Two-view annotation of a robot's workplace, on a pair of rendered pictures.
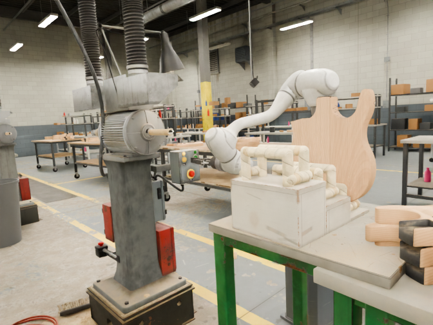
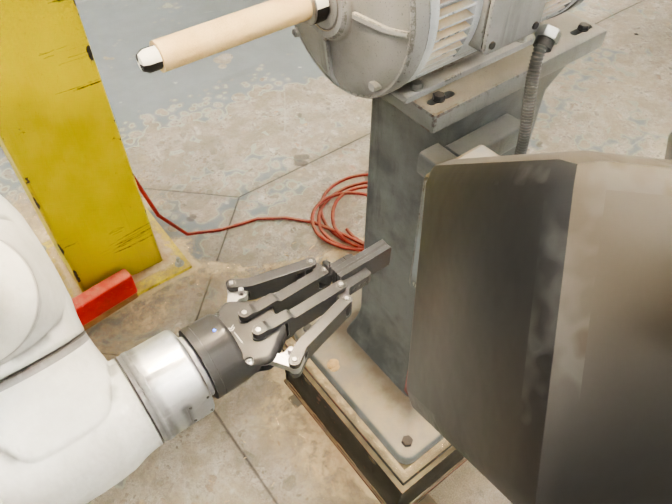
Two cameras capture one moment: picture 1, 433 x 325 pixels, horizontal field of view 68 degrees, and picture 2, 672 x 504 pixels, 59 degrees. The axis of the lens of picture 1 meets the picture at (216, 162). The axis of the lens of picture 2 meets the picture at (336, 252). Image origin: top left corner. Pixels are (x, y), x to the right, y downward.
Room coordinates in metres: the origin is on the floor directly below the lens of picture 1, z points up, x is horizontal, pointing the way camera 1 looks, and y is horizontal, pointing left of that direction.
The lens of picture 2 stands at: (1.87, -0.29, 1.56)
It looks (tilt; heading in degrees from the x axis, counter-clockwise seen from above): 49 degrees down; 96
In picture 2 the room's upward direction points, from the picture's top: straight up
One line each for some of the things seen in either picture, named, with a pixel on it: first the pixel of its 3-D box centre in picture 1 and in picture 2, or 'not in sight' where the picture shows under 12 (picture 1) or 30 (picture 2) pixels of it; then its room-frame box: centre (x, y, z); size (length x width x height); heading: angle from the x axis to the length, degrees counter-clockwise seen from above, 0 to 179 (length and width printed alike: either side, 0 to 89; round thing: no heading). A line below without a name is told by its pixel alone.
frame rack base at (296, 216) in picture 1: (276, 206); not in sight; (1.02, -0.19, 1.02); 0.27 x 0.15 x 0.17; 42
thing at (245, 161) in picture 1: (245, 165); not in sight; (1.05, -0.10, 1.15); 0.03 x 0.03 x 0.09
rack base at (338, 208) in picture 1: (303, 207); not in sight; (1.12, -0.30, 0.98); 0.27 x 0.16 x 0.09; 42
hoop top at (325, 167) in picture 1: (309, 167); not in sight; (1.15, -0.33, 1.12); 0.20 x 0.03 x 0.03; 41
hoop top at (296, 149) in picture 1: (281, 149); not in sight; (1.04, -0.21, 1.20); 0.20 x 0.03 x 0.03; 41
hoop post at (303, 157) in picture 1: (303, 166); not in sight; (0.98, -0.27, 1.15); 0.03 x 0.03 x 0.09
